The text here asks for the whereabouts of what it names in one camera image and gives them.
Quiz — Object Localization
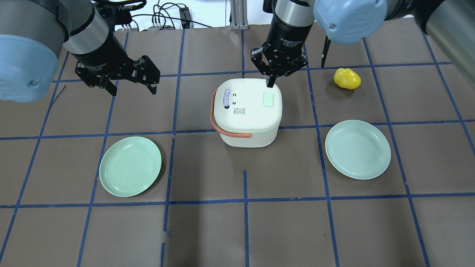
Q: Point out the green plate far from toy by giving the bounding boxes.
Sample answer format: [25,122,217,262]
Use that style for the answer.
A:
[99,136,162,197]

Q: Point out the green plate near yellow toy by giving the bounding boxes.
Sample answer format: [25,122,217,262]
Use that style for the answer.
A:
[325,120,392,180]

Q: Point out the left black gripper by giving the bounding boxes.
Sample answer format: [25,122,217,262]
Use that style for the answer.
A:
[75,35,161,96]

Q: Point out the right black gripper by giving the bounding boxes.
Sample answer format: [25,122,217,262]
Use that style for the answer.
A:
[251,20,308,88]

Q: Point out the aluminium frame post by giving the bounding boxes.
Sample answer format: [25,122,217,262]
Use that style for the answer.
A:
[230,0,249,30]

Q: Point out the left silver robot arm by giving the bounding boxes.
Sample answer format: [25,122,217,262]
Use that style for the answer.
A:
[0,0,161,103]

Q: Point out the yellow toy pepper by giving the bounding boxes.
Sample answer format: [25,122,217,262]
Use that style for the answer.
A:
[334,68,362,90]

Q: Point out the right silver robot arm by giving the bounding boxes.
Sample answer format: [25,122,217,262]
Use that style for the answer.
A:
[250,0,475,88]

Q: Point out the white rice cooker orange handle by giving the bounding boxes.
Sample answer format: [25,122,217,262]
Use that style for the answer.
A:
[211,78,282,148]

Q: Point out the black power adapter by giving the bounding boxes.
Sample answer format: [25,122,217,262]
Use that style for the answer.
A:
[179,7,191,29]

